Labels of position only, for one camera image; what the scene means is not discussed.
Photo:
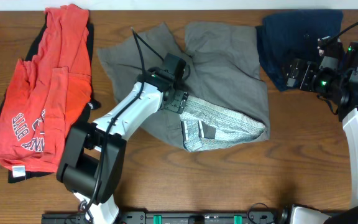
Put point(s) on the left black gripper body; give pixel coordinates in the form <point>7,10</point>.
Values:
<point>176,101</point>

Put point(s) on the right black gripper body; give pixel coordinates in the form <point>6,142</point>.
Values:
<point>310,70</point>

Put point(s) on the grey shorts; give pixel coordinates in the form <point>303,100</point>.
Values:
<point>228,102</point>

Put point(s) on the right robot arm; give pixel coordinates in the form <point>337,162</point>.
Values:
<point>335,81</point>

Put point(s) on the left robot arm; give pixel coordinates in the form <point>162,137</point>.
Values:
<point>92,161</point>

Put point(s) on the folded navy blue garment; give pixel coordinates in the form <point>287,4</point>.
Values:
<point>285,36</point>

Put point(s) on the red printed t-shirt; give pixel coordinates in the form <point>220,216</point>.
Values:
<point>47,94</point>

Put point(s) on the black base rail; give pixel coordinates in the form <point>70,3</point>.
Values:
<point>262,217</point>

